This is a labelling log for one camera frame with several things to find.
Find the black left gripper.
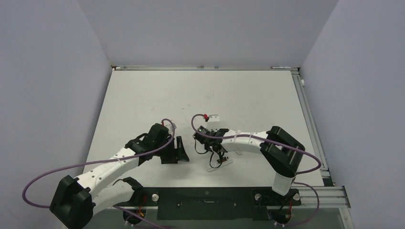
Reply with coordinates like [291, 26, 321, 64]
[154, 136, 188, 164]

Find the white remote control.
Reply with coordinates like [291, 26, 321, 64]
[206, 156, 234, 172]

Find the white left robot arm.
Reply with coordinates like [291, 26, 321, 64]
[49, 123, 190, 229]

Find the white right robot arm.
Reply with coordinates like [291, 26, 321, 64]
[193, 126, 305, 204]

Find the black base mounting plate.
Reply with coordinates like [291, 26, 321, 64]
[119, 187, 301, 221]

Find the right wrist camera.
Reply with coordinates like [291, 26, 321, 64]
[203, 114, 220, 122]

